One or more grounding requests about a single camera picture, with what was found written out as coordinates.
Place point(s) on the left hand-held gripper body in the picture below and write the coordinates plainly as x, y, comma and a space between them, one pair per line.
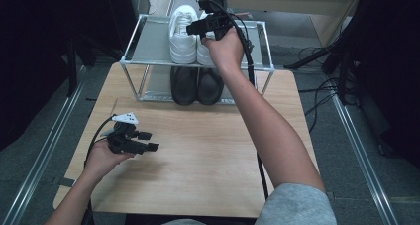
124, 142

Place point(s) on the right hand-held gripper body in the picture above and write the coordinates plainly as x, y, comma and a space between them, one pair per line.
219, 20

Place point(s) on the white sneaker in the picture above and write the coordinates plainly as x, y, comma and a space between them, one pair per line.
181, 36
203, 55

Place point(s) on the metal two-tier shoe rack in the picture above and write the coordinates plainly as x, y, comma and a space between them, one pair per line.
152, 43

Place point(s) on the black slipper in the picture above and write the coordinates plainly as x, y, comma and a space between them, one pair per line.
183, 86
209, 86

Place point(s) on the person's left hand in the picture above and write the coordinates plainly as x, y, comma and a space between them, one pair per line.
102, 160

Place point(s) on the person's right hand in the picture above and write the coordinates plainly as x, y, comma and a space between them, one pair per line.
228, 53

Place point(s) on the red object on floor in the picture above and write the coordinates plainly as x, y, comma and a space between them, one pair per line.
246, 15

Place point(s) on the grey tape piece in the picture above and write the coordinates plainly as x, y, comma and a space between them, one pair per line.
64, 182

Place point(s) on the black tripod stand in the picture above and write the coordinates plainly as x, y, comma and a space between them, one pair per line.
317, 56

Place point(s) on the dark curtain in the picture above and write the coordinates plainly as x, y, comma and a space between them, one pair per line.
49, 36

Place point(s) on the person's grey shirt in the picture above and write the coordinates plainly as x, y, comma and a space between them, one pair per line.
294, 205

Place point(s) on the metal floor rail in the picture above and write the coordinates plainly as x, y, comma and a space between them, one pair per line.
36, 165
363, 159

